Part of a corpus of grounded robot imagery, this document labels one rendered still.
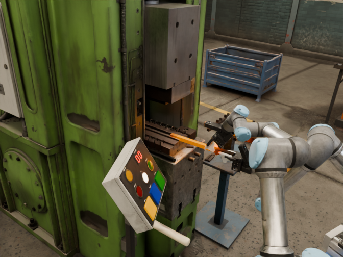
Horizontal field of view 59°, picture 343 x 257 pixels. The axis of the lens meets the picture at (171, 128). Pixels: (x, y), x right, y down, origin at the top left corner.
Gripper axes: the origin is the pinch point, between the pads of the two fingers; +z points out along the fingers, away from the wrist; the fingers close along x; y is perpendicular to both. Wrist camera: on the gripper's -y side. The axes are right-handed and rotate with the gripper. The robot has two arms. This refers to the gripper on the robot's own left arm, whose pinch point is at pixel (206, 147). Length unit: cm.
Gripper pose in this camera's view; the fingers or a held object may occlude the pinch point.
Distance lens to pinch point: 180.8
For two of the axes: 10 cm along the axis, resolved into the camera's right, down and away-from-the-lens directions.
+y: 7.0, 6.8, -2.1
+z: -4.3, 6.4, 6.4
